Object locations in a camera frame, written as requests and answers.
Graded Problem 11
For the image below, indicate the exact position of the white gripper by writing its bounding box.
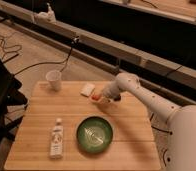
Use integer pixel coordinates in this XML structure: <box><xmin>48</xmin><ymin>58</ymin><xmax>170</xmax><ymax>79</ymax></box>
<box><xmin>90</xmin><ymin>81</ymin><xmax>120</xmax><ymax>104</ymax></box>

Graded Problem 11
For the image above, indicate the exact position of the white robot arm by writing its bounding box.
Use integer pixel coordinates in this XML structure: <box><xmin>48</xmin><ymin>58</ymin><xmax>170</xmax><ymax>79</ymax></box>
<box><xmin>92</xmin><ymin>73</ymin><xmax>196</xmax><ymax>171</ymax></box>

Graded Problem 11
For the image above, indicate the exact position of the white sponge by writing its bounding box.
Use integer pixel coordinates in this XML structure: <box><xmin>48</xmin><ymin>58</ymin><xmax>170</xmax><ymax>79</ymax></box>
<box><xmin>80</xmin><ymin>83</ymin><xmax>95</xmax><ymax>97</ymax></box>

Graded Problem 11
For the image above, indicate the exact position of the black rectangular block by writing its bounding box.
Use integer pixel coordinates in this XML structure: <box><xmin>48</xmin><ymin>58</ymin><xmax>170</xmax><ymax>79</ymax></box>
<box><xmin>113</xmin><ymin>95</ymin><xmax>121</xmax><ymax>101</ymax></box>

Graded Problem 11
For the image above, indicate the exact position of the green bowl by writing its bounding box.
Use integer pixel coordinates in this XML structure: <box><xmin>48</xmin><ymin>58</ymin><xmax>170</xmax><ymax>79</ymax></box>
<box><xmin>76</xmin><ymin>116</ymin><xmax>113</xmax><ymax>154</ymax></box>

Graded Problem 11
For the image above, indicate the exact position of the wooden table board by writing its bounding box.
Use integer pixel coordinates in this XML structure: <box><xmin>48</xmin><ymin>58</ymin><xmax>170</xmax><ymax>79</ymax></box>
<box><xmin>4</xmin><ymin>81</ymin><xmax>161</xmax><ymax>171</ymax></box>

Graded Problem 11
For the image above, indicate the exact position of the white paper cup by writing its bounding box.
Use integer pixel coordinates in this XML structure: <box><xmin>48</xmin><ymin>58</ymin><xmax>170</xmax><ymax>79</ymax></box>
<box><xmin>46</xmin><ymin>70</ymin><xmax>62</xmax><ymax>91</ymax></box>

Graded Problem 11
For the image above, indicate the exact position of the clear plastic bottle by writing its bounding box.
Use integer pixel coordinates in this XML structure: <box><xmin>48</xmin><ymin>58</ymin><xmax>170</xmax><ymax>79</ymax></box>
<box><xmin>50</xmin><ymin>118</ymin><xmax>63</xmax><ymax>158</ymax></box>

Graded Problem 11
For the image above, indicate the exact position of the black cable on floor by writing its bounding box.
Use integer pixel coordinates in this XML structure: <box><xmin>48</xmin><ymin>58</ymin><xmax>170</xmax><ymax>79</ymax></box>
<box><xmin>0</xmin><ymin>21</ymin><xmax>81</xmax><ymax>77</ymax></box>

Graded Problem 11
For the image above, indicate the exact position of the black cables right floor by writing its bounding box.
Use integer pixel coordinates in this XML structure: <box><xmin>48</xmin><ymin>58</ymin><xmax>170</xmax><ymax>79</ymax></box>
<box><xmin>149</xmin><ymin>111</ymin><xmax>174</xmax><ymax>164</ymax></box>

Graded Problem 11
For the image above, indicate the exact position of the black chair frame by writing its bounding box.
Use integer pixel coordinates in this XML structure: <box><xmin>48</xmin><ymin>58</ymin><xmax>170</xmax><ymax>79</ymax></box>
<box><xmin>0</xmin><ymin>44</ymin><xmax>29</xmax><ymax>163</ymax></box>

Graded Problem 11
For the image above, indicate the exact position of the white object on rail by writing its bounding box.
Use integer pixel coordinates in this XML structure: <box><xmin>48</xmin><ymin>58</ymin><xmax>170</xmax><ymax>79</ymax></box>
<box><xmin>36</xmin><ymin>4</ymin><xmax>56</xmax><ymax>23</ymax></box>

